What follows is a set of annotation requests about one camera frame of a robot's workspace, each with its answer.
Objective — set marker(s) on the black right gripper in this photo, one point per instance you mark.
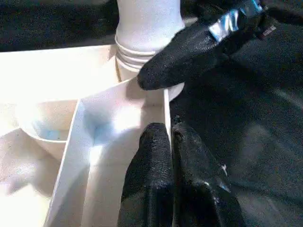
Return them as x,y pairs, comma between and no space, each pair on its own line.
265,21

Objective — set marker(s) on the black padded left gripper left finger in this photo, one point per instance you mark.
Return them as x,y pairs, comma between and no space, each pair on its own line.
151,184

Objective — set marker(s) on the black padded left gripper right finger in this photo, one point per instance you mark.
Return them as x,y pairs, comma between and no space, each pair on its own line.
201,189

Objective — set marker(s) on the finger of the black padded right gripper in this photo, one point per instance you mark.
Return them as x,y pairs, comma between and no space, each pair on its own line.
189,52

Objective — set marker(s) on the white plastic table leg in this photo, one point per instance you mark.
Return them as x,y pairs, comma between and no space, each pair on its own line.
147,23

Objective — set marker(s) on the white plastic table top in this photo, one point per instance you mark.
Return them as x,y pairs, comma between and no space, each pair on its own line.
47,118

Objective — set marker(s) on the black work mat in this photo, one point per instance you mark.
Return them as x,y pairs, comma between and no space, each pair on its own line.
255,132

